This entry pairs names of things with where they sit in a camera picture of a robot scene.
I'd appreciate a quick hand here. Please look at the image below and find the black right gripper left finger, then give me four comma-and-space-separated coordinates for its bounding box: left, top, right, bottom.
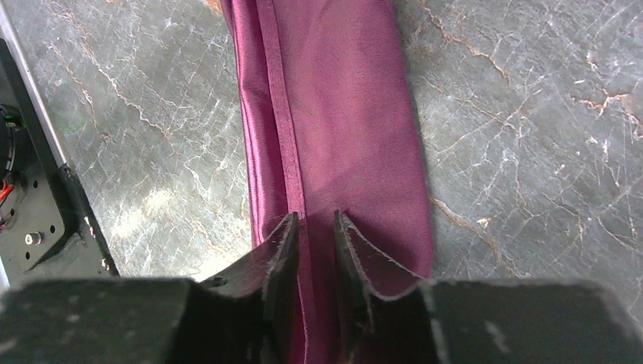
1, 213, 299, 363

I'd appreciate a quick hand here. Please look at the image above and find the magenta satin napkin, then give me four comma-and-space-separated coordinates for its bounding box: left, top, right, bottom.
221, 1, 433, 363

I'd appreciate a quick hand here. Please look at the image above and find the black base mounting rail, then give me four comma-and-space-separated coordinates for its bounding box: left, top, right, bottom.
1, 39, 119, 288

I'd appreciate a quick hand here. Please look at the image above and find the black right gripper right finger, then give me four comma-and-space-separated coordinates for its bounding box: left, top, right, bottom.
334, 212, 642, 363

